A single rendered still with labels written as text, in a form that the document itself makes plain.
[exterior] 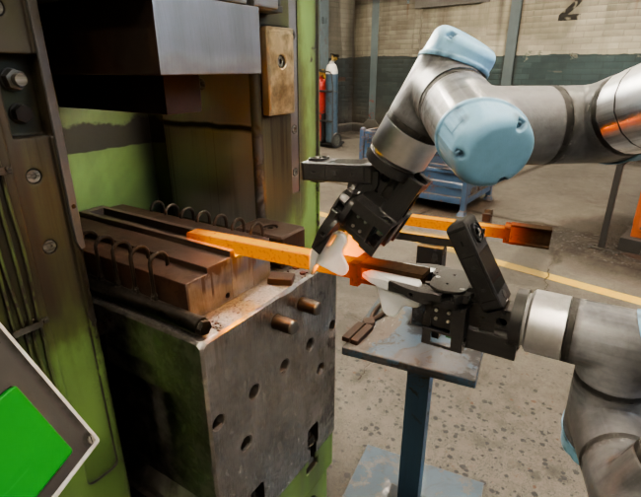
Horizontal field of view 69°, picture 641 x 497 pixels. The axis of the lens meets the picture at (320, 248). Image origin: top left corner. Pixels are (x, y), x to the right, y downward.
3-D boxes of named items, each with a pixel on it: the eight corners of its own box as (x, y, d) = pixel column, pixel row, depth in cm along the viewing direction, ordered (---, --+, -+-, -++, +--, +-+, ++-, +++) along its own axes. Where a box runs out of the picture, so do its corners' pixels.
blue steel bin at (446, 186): (493, 199, 482) (503, 128, 456) (464, 217, 424) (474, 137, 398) (391, 183, 550) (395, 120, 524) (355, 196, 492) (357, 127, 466)
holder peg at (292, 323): (299, 330, 80) (299, 317, 79) (290, 338, 78) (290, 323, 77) (280, 324, 82) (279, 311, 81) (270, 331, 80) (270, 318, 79)
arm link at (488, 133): (591, 112, 39) (532, 65, 47) (462, 113, 38) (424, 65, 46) (556, 191, 44) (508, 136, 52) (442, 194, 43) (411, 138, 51)
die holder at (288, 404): (334, 430, 111) (337, 257, 95) (225, 563, 81) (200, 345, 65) (174, 357, 139) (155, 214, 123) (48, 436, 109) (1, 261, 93)
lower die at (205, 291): (270, 276, 87) (268, 233, 84) (189, 322, 71) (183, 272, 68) (127, 236, 108) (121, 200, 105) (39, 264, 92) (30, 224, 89)
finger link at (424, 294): (384, 295, 59) (453, 311, 55) (384, 284, 59) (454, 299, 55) (396, 281, 63) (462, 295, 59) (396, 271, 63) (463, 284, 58)
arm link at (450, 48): (454, 35, 44) (428, 12, 51) (395, 134, 50) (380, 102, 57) (516, 67, 47) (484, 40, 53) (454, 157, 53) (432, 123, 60)
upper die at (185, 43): (261, 73, 74) (258, 6, 70) (161, 75, 58) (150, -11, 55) (101, 72, 95) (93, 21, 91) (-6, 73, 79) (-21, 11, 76)
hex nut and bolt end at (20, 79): (42, 124, 61) (31, 67, 58) (20, 126, 59) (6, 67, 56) (32, 123, 62) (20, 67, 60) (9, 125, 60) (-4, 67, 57)
